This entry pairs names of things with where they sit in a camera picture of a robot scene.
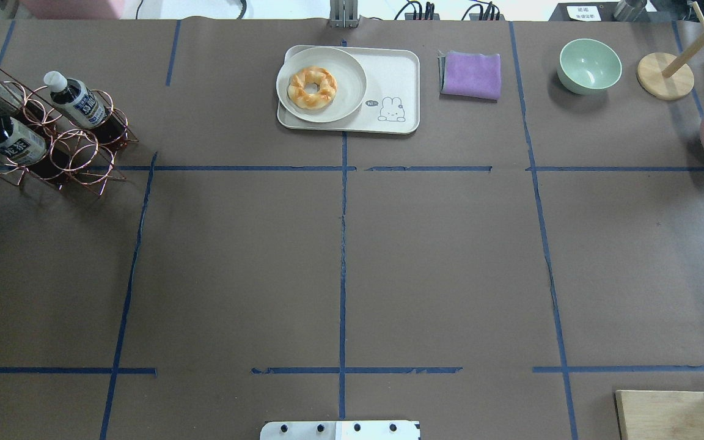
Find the wooden stand round base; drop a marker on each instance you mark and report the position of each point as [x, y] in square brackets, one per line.
[667, 76]

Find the black box with label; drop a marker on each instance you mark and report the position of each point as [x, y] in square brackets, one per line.
[603, 11]

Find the cream tray with bear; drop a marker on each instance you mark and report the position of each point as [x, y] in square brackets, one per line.
[391, 103]

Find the mint green bowl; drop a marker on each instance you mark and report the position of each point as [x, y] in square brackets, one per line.
[587, 66]

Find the cream round plate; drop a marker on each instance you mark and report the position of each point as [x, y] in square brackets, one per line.
[349, 74]

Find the purple folded cloth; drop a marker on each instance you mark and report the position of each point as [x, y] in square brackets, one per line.
[471, 75]

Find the glazed twisted donut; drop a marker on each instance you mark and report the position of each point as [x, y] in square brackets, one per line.
[312, 88]

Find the grey metal post clamp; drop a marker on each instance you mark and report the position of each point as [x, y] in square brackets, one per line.
[344, 14]

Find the wooden cutting board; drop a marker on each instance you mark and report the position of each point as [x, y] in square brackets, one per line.
[660, 414]

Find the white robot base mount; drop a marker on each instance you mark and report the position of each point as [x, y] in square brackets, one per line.
[342, 429]

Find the copper wire bottle rack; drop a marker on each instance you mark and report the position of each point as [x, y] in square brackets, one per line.
[86, 163]

